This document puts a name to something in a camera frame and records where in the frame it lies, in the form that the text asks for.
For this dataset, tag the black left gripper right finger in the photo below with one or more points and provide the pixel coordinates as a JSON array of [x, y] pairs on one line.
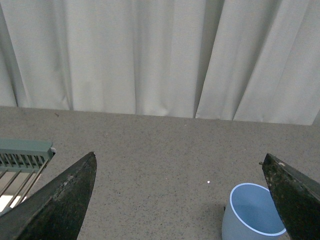
[[296, 198]]

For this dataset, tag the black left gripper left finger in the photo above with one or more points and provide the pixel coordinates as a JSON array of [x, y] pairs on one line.
[[57, 210]]

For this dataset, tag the light blue cup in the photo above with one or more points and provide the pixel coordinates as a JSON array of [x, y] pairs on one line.
[[250, 214]]

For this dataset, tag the green slatted dish rack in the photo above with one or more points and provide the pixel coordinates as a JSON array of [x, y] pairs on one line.
[[22, 162]]

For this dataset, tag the white pleated curtain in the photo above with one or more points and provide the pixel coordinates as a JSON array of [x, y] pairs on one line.
[[239, 60]]

